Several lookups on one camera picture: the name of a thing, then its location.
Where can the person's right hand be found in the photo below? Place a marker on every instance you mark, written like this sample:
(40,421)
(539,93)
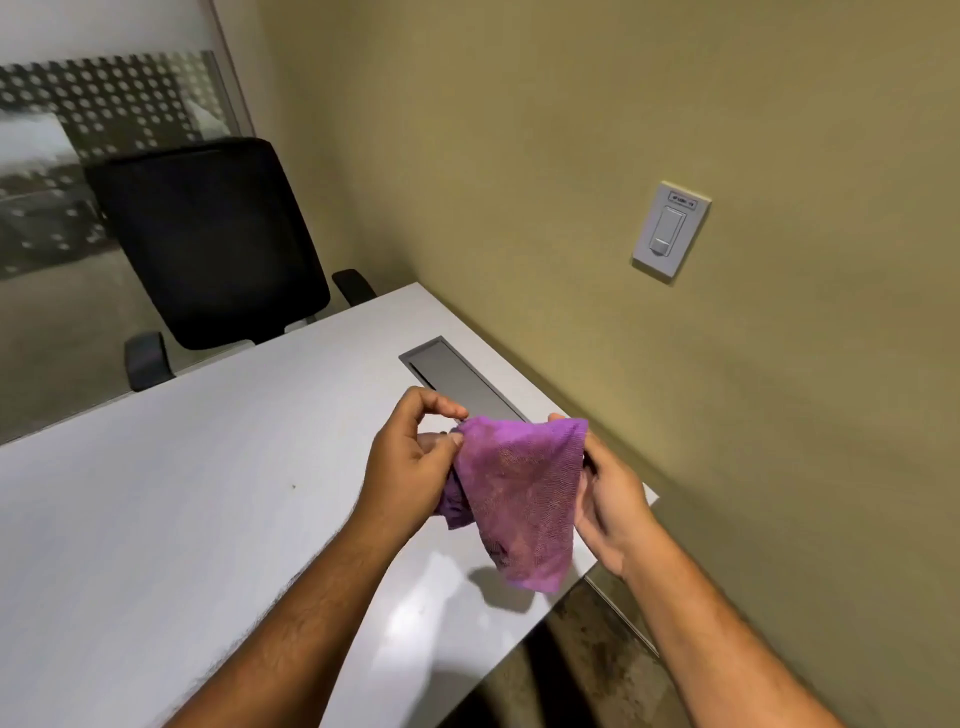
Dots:
(615,502)

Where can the person's left hand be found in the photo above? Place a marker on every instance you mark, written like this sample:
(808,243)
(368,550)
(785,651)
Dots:
(401,469)

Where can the person's left thumb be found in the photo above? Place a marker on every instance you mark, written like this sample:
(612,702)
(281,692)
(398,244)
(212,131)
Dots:
(442,442)

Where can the person's right thumb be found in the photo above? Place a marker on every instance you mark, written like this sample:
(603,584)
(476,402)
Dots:
(596,457)

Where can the purple microfiber cloth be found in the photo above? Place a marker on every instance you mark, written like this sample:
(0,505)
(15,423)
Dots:
(517,499)

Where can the person's left forearm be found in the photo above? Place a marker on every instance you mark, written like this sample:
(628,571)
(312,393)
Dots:
(296,637)

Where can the person's right forearm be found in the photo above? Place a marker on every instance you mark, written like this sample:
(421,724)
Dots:
(720,641)

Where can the black office chair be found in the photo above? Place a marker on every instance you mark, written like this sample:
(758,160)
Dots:
(210,247)

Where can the dotted frosted glass partition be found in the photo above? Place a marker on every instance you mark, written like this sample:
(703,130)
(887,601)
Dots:
(90,225)

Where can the grey wall switch plate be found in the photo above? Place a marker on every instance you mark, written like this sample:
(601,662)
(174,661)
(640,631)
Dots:
(670,231)

